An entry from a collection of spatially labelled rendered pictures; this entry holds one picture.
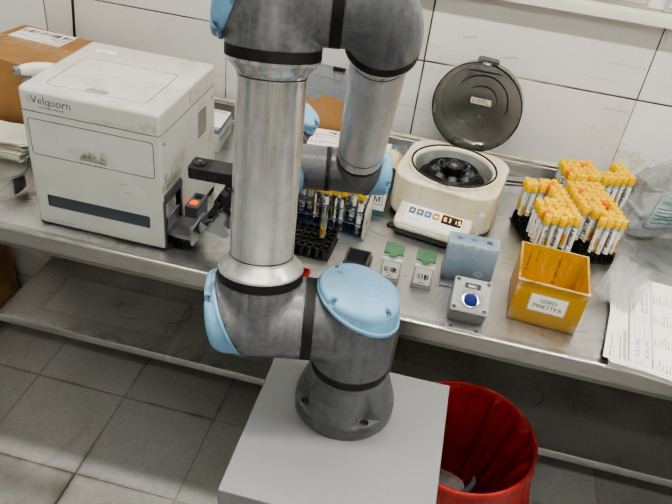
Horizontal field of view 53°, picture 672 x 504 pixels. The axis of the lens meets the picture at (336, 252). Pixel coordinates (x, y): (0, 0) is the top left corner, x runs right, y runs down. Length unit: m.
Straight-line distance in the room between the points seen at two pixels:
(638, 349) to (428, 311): 0.39
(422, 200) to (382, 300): 0.64
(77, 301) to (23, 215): 0.74
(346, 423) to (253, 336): 0.20
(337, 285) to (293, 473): 0.27
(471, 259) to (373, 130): 0.48
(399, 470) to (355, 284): 0.27
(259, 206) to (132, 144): 0.51
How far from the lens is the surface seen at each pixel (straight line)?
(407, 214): 1.50
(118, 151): 1.33
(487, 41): 1.73
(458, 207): 1.49
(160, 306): 2.20
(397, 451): 1.02
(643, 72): 1.78
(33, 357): 2.49
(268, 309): 0.88
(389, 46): 0.81
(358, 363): 0.92
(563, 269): 1.44
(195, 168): 1.30
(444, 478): 1.89
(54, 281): 2.35
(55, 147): 1.40
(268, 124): 0.80
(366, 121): 0.95
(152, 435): 2.19
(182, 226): 1.41
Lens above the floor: 1.71
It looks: 36 degrees down
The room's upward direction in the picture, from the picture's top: 8 degrees clockwise
